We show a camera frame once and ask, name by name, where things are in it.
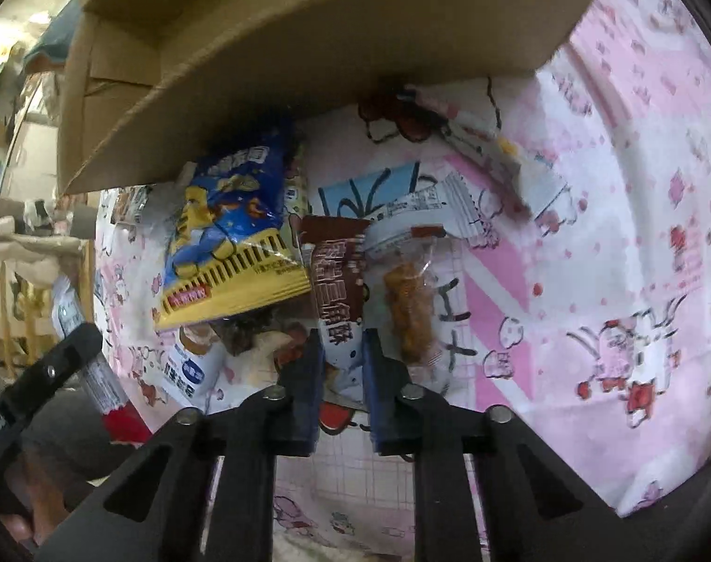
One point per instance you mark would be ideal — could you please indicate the small white snack packet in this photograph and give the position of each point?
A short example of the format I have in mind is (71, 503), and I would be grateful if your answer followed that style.
(130, 205)

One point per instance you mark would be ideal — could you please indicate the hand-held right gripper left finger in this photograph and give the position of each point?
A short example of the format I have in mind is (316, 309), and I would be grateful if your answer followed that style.
(310, 389)

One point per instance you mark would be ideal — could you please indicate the wooden rack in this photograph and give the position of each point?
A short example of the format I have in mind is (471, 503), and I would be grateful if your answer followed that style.
(16, 316)

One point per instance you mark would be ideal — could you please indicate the dark brown snack packet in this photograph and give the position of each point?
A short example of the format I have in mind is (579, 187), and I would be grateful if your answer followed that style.
(250, 333)

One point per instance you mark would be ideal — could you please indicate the white cloth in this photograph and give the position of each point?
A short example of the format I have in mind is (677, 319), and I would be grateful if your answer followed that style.
(22, 243)

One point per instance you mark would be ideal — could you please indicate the light blue snack packet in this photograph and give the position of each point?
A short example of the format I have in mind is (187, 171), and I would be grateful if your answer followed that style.
(355, 193)

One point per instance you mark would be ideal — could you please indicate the person's left hand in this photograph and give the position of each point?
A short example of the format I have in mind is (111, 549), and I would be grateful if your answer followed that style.
(36, 486)

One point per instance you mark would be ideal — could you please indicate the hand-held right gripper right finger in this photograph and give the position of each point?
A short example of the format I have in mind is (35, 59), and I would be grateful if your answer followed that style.
(376, 401)

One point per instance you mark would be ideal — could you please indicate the long white yellow packet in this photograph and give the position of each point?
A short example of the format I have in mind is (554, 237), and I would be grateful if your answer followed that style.
(537, 181)

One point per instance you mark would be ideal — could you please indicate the clear packet of orange snack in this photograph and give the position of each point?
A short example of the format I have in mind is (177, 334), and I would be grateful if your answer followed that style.
(408, 298)

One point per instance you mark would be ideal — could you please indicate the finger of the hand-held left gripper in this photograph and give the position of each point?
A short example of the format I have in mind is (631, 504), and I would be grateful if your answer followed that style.
(51, 372)

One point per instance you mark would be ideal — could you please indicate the pink printed blanket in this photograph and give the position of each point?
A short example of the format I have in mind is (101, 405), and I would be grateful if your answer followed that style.
(595, 275)

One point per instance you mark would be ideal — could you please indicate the blue yellow snack bag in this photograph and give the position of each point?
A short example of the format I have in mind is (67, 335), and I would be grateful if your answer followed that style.
(226, 234)

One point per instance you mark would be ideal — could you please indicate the brown cardboard box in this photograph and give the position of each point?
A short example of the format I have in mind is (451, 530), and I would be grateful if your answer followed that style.
(332, 29)

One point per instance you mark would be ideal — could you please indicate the dark teal cloth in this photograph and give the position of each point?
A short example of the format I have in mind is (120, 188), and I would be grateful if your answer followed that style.
(51, 35)

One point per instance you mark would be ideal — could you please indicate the pale yellow snack packet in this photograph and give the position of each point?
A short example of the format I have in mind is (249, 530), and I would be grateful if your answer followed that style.
(297, 187)

